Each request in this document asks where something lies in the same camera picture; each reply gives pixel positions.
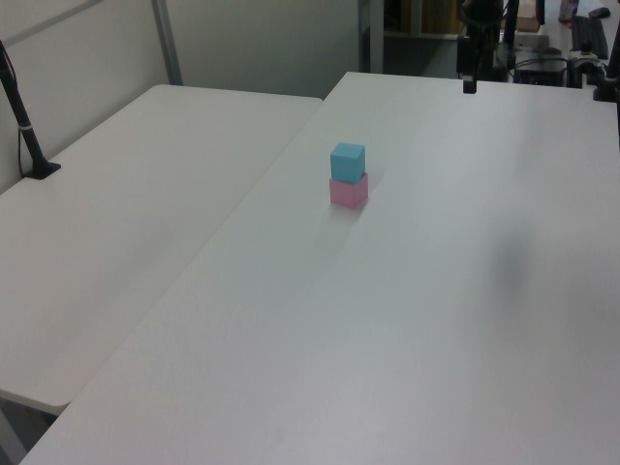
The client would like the black keyboard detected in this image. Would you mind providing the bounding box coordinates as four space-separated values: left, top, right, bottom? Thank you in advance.
572 15 608 58

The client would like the small joystick control unit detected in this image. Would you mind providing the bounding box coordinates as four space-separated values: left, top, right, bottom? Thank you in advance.
568 42 603 65

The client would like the grey metal partition post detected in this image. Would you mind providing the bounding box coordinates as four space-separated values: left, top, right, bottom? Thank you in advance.
150 0 185 87

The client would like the black equipment box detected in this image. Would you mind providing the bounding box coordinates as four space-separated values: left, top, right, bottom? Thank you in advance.
513 56 569 88

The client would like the grey vertical column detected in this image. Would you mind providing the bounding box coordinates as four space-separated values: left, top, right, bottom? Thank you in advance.
357 0 387 75

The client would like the thin black stand cable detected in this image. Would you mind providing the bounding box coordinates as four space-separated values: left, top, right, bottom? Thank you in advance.
0 46 28 178

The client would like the black table clamp mount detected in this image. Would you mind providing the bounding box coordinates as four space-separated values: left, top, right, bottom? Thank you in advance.
592 26 620 104

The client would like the pink cube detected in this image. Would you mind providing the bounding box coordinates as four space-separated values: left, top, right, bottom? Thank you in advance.
328 171 370 209

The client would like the brown cardboard box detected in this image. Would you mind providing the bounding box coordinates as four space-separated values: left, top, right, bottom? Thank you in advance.
514 0 542 31

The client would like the dark robot gripper body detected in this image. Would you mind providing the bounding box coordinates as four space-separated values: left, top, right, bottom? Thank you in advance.
456 18 501 82

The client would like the black camera stand pole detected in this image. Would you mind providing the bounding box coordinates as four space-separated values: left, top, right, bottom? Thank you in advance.
0 38 62 182

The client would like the blue cube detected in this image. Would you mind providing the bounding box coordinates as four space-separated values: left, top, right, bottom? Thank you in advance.
329 141 365 184

